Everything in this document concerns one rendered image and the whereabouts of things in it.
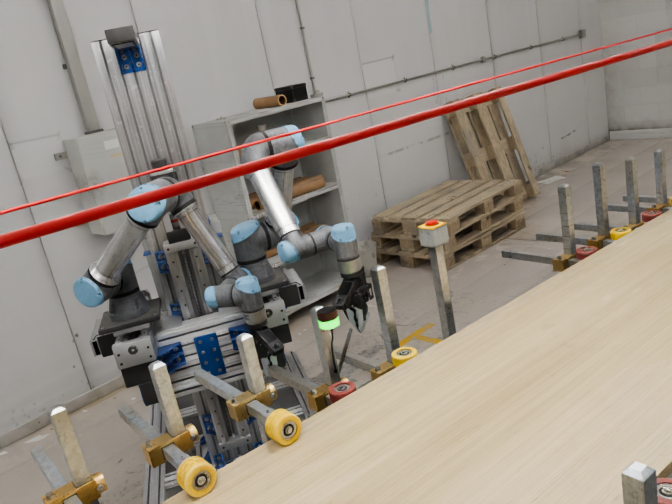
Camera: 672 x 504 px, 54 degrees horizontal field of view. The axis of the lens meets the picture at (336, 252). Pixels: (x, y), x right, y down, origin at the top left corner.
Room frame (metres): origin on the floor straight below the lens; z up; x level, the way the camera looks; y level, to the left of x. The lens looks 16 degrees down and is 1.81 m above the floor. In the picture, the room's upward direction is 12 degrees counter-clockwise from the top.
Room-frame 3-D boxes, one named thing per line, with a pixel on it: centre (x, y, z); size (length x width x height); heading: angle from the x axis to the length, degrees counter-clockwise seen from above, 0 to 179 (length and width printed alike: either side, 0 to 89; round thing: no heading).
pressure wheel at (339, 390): (1.70, 0.06, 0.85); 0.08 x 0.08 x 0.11
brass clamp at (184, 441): (1.51, 0.52, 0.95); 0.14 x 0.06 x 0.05; 125
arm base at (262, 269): (2.46, 0.33, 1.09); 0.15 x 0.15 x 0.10
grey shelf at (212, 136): (4.81, 0.33, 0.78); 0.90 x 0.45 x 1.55; 131
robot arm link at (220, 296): (2.11, 0.40, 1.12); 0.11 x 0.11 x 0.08; 71
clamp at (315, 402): (1.79, 0.10, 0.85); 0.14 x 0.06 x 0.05; 125
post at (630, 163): (2.80, -1.35, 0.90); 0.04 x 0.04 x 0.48; 35
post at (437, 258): (2.10, -0.33, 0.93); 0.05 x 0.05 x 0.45; 35
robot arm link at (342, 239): (2.00, -0.03, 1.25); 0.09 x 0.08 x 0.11; 25
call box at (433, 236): (2.10, -0.33, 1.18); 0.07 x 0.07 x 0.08; 35
